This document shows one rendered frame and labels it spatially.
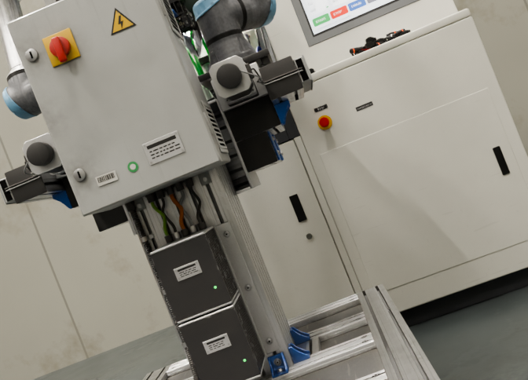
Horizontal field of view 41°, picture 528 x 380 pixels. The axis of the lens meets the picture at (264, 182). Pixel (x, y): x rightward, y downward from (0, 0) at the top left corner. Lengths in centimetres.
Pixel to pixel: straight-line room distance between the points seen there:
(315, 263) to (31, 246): 291
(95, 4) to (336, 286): 140
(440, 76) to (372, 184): 44
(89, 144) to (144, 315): 340
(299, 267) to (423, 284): 44
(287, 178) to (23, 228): 290
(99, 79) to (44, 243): 352
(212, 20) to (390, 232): 98
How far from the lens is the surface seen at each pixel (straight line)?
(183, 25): 254
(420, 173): 252
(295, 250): 256
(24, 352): 526
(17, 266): 516
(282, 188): 254
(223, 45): 211
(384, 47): 253
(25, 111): 229
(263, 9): 223
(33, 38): 168
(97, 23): 164
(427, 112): 252
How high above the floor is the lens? 69
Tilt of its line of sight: level
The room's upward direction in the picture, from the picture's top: 22 degrees counter-clockwise
